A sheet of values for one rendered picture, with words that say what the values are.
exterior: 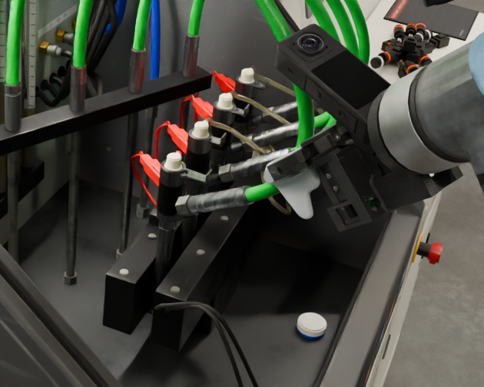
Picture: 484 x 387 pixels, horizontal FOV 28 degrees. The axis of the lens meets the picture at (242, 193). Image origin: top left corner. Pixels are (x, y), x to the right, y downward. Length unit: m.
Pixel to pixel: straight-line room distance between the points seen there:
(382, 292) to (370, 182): 0.45
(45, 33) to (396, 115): 0.73
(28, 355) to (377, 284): 0.56
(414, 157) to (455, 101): 0.07
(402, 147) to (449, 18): 1.26
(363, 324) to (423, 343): 1.49
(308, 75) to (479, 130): 0.18
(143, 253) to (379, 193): 0.45
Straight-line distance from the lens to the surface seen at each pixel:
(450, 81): 0.64
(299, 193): 0.84
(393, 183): 0.75
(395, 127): 0.69
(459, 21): 1.93
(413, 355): 2.59
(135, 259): 1.14
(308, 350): 1.28
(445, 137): 0.66
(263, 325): 1.30
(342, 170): 0.76
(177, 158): 1.05
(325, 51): 0.78
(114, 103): 1.20
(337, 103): 0.75
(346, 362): 1.10
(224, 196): 0.94
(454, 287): 2.86
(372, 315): 1.17
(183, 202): 0.98
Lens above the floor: 1.69
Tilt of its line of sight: 34 degrees down
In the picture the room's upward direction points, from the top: 9 degrees clockwise
